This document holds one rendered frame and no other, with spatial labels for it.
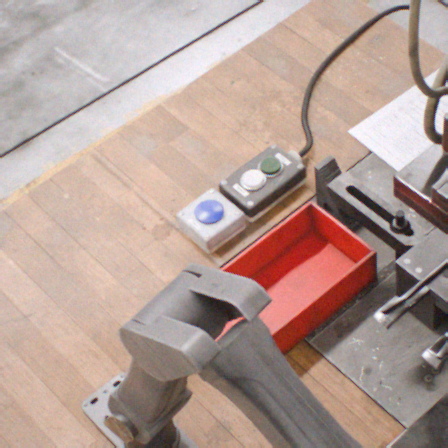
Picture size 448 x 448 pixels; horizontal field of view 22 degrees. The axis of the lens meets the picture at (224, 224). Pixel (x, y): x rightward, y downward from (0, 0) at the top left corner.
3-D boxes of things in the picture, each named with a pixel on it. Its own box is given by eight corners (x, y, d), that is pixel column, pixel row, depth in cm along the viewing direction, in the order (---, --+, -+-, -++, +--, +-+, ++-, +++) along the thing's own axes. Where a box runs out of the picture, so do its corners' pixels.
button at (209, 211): (189, 219, 157) (188, 209, 156) (212, 202, 159) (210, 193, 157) (208, 235, 155) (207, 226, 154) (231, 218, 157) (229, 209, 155)
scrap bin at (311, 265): (170, 338, 148) (163, 311, 143) (313, 228, 156) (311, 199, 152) (232, 397, 141) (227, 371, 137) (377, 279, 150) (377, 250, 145)
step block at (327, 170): (316, 209, 158) (313, 166, 151) (332, 197, 159) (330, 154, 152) (350, 235, 155) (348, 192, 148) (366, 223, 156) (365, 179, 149)
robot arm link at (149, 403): (185, 409, 132) (233, 309, 103) (143, 450, 129) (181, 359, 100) (146, 371, 133) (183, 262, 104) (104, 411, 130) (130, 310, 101)
